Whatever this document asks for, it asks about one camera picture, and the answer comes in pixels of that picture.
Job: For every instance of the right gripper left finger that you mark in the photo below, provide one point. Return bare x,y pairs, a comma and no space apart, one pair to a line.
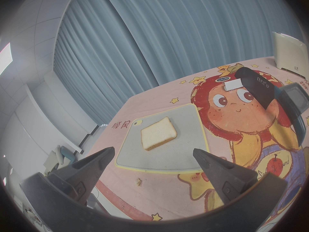
82,170

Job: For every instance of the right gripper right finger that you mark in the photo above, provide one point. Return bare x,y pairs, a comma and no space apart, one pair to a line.
222,173

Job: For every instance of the slice of bread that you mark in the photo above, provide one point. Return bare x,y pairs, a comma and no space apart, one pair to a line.
158,133

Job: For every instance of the cream toaster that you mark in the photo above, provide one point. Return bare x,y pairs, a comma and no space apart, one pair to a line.
289,53

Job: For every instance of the blue chair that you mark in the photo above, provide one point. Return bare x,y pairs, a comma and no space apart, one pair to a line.
66,153

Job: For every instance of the cutting board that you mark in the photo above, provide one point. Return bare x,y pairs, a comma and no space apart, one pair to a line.
166,153

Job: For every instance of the white knife rest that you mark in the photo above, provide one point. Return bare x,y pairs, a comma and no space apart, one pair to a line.
233,84

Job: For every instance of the blue curtain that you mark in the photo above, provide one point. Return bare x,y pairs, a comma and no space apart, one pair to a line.
157,40

